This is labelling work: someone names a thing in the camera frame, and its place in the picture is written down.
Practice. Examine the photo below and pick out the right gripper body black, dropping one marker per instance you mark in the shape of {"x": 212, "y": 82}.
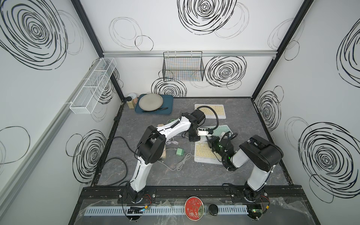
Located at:
{"x": 215, "y": 145}

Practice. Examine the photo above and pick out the black knife on tray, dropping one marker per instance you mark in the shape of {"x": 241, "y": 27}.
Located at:
{"x": 159, "y": 109}

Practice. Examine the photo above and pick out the white slotted cable duct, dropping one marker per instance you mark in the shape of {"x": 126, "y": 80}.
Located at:
{"x": 159, "y": 210}

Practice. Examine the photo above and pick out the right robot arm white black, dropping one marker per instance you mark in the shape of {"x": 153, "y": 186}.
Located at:
{"x": 261, "y": 152}

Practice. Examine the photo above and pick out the grey round plate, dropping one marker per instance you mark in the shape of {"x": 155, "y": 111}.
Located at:
{"x": 150, "y": 102}

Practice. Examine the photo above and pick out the black round knob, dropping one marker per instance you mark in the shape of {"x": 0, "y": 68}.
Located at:
{"x": 213, "y": 209}

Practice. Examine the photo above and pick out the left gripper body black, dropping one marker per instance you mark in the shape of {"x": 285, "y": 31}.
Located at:
{"x": 193, "y": 135}

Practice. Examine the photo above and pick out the teal tray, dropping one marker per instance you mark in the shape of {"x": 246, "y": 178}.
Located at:
{"x": 168, "y": 102}

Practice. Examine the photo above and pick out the green wireless keyboard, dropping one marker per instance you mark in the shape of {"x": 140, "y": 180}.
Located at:
{"x": 220, "y": 131}

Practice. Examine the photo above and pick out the white wire wall shelf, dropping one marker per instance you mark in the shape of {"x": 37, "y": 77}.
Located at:
{"x": 94, "y": 86}

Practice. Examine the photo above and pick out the green usb charger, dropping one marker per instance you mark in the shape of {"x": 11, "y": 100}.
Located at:
{"x": 179, "y": 152}

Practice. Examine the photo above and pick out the red round emergency button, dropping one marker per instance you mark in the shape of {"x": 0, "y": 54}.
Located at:
{"x": 194, "y": 208}

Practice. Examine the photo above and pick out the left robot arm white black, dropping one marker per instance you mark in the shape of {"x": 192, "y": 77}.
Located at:
{"x": 152, "y": 143}

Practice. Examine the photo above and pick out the black wire wall basket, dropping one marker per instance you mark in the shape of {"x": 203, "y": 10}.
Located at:
{"x": 184, "y": 66}

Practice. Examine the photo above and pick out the yellow wireless keyboard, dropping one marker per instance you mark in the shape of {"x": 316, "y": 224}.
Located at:
{"x": 219, "y": 109}
{"x": 204, "y": 154}

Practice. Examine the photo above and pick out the beige power strip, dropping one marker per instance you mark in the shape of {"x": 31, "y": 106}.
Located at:
{"x": 163, "y": 156}

